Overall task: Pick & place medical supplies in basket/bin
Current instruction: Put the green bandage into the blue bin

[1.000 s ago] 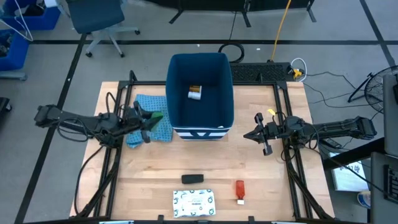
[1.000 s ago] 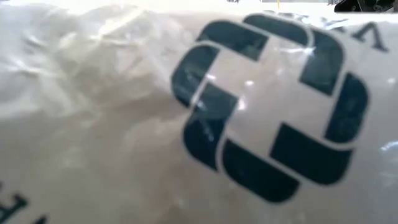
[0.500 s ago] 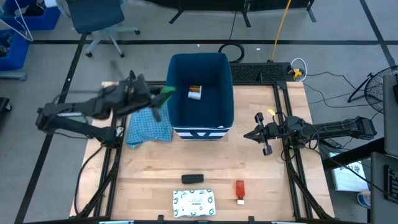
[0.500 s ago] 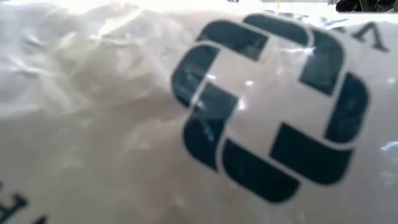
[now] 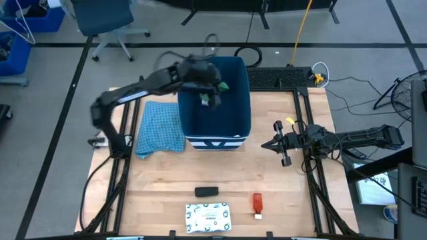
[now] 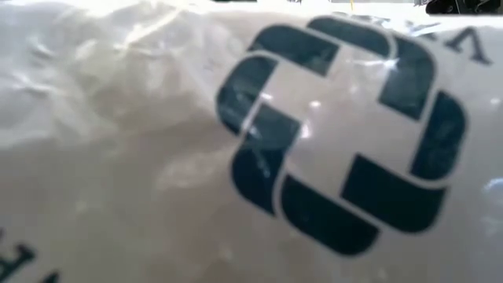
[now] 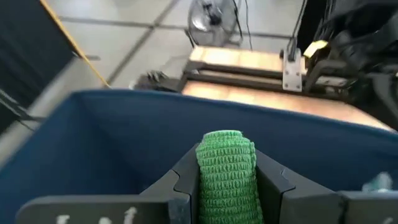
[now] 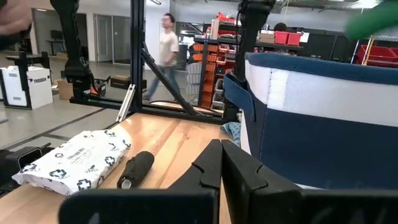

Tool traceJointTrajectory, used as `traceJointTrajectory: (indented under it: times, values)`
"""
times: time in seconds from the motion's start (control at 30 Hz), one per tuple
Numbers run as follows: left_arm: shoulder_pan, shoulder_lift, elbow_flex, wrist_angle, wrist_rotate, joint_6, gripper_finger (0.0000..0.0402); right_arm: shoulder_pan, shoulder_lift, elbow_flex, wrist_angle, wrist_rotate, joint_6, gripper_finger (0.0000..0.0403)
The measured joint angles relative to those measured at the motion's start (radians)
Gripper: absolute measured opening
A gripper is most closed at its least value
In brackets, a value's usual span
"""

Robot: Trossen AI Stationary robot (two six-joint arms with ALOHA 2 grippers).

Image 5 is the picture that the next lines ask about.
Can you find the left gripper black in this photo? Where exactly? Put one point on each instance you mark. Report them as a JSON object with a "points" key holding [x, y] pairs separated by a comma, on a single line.
{"points": [[200, 75]]}

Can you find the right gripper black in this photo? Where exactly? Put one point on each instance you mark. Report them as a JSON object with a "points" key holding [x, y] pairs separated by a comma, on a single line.
{"points": [[293, 141]]}

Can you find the black rectangular case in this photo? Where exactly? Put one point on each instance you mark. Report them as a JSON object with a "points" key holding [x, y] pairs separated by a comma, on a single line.
{"points": [[206, 191]]}

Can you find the white green-print gauze pack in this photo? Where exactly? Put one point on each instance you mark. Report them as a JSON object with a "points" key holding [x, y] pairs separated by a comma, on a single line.
{"points": [[208, 217]]}

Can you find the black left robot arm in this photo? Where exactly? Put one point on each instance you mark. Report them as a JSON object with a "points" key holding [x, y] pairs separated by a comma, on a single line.
{"points": [[133, 91]]}

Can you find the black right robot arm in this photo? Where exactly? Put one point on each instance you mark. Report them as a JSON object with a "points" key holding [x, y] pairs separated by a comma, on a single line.
{"points": [[367, 138]]}

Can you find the navy fabric basket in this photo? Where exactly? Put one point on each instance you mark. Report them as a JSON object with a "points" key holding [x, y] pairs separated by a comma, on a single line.
{"points": [[230, 113]]}

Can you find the large blue plastic bin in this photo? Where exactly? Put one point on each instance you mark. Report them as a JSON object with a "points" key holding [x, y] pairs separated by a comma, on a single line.
{"points": [[50, 23]]}

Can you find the small blue plastic bin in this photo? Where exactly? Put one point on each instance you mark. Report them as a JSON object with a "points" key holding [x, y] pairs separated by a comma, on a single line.
{"points": [[16, 60]]}

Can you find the small green piece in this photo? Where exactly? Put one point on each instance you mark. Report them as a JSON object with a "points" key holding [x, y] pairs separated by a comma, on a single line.
{"points": [[223, 86]]}

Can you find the yellow tag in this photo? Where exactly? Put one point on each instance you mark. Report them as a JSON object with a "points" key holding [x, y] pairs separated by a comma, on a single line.
{"points": [[290, 120]]}

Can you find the orange bottle white cap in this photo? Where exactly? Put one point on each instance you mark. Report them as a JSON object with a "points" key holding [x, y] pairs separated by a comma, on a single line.
{"points": [[257, 201]]}

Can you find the blue patterned cloth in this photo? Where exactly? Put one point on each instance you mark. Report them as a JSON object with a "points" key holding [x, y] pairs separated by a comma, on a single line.
{"points": [[160, 130]]}

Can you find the black mesh panel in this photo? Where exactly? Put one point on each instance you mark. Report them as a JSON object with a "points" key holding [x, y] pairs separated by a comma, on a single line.
{"points": [[277, 78]]}

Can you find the yellow plug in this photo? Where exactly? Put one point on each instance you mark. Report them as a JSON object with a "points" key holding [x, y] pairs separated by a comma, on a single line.
{"points": [[319, 78]]}

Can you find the black remote control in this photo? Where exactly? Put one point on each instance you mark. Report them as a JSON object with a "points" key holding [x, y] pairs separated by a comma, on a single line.
{"points": [[355, 153]]}

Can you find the black table stand legs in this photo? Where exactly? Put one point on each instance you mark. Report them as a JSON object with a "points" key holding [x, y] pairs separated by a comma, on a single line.
{"points": [[263, 20]]}

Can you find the white printed box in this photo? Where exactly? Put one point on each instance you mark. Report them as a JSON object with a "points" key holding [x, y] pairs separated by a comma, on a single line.
{"points": [[373, 190]]}

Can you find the black table clamp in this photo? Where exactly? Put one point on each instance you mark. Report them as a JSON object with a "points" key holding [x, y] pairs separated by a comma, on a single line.
{"points": [[96, 142]]}

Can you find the white blue round container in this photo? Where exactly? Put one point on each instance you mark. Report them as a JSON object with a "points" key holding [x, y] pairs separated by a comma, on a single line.
{"points": [[390, 213]]}

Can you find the dark grey desk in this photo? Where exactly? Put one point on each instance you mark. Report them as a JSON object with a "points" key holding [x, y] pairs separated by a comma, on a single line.
{"points": [[405, 186]]}

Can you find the blue office chair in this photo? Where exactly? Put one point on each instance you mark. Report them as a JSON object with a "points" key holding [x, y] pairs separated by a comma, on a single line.
{"points": [[103, 16]]}

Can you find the black floor fan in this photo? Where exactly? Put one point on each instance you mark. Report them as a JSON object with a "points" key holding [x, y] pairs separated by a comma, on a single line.
{"points": [[405, 96]]}

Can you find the grey monitor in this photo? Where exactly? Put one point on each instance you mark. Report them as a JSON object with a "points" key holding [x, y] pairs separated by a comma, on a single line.
{"points": [[419, 133]]}

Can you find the black equipment base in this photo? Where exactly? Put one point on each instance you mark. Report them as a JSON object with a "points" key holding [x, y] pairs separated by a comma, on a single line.
{"points": [[5, 111]]}

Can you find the black aluminium table frame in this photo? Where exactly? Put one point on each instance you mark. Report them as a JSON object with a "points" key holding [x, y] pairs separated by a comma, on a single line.
{"points": [[302, 91]]}

